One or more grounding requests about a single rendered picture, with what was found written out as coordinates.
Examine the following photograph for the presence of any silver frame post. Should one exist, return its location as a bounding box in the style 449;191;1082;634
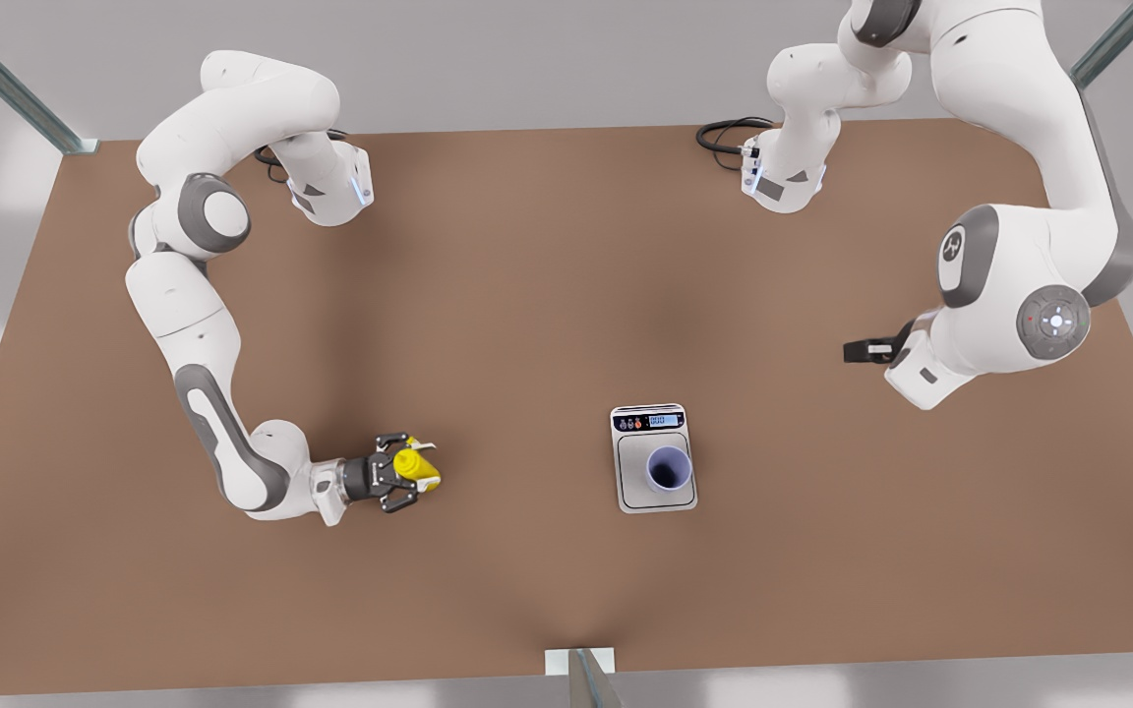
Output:
0;4;99;156
1070;0;1133;89
544;647;624;708

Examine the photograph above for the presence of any yellow sauce bottle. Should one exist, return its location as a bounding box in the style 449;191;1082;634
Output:
392;438;442;495

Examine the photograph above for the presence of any black cable loop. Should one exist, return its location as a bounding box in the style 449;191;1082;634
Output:
254;129;351;186
696;117;776;172

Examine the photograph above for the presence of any lavender cup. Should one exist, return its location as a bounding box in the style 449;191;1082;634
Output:
646;445;694;494

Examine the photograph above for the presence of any silver kitchen scale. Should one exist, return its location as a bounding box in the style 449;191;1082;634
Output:
610;403;699;514

